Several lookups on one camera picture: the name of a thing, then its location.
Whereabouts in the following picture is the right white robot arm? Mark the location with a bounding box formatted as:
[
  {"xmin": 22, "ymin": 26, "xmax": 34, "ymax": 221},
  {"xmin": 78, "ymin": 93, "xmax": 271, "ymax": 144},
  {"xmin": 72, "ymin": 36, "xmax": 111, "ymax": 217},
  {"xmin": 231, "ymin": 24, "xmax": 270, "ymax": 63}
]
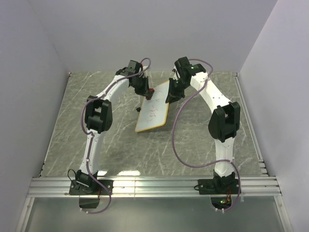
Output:
[{"xmin": 166, "ymin": 57, "xmax": 240, "ymax": 193}]

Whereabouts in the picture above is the aluminium rail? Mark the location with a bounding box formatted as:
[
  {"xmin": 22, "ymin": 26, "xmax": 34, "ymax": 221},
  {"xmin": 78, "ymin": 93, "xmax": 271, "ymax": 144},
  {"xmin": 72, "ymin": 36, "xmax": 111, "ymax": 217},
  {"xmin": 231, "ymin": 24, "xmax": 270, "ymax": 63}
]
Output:
[
  {"xmin": 233, "ymin": 72, "xmax": 269, "ymax": 176},
  {"xmin": 27, "ymin": 176, "xmax": 282, "ymax": 198}
]

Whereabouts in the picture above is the red black whiteboard eraser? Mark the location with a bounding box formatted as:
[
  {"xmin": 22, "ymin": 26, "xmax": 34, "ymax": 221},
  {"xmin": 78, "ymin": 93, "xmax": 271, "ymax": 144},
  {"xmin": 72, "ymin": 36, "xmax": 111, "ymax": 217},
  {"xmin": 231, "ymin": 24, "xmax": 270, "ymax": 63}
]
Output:
[{"xmin": 145, "ymin": 88, "xmax": 155, "ymax": 100}]

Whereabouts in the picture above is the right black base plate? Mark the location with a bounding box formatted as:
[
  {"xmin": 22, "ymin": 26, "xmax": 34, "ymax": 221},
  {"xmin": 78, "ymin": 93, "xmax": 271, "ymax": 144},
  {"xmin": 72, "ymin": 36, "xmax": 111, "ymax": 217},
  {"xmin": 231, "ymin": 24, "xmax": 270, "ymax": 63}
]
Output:
[{"xmin": 194, "ymin": 177, "xmax": 239, "ymax": 195}]

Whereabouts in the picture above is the yellow framed whiteboard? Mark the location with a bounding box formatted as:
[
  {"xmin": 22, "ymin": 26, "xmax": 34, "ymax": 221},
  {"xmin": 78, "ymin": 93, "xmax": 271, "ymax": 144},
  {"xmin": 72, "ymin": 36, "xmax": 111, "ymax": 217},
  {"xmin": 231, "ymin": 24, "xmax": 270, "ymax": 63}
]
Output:
[{"xmin": 135, "ymin": 81, "xmax": 169, "ymax": 132}]

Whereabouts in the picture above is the aluminium right side rail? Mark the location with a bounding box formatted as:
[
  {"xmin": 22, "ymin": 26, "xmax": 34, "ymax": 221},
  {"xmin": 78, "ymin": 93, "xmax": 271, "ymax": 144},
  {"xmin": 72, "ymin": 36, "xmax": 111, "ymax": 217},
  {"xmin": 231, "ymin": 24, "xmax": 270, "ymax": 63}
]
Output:
[{"xmin": 233, "ymin": 72, "xmax": 269, "ymax": 176}]

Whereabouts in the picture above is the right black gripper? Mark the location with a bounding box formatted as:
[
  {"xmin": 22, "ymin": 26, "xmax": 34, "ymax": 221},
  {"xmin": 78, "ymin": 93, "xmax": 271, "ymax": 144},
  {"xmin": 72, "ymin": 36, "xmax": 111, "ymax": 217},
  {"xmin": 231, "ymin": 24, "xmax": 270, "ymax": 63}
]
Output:
[{"xmin": 165, "ymin": 78, "xmax": 188, "ymax": 105}]

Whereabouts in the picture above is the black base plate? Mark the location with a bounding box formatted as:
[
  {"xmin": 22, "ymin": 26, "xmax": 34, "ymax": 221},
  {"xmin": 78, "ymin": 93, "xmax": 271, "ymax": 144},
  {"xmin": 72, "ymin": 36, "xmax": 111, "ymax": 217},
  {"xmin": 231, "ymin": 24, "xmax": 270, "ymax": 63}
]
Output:
[
  {"xmin": 194, "ymin": 177, "xmax": 239, "ymax": 195},
  {"xmin": 69, "ymin": 179, "xmax": 113, "ymax": 196}
]

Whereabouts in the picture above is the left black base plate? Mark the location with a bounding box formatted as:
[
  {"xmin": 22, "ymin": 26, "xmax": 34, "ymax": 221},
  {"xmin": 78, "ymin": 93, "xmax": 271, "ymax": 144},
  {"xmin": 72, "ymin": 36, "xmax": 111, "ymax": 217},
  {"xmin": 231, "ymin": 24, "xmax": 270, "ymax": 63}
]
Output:
[{"xmin": 69, "ymin": 179, "xmax": 113, "ymax": 196}]

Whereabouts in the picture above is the aluminium front rail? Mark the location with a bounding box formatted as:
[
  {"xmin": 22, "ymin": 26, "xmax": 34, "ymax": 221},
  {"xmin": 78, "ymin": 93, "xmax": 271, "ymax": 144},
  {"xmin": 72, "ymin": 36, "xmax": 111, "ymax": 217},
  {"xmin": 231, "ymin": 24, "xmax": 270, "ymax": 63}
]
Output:
[{"xmin": 27, "ymin": 176, "xmax": 282, "ymax": 198}]

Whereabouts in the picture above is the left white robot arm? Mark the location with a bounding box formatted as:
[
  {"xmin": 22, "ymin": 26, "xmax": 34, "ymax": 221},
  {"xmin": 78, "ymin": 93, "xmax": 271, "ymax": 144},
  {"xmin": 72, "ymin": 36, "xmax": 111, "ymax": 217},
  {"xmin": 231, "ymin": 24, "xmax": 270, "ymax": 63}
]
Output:
[{"xmin": 75, "ymin": 58, "xmax": 155, "ymax": 194}]

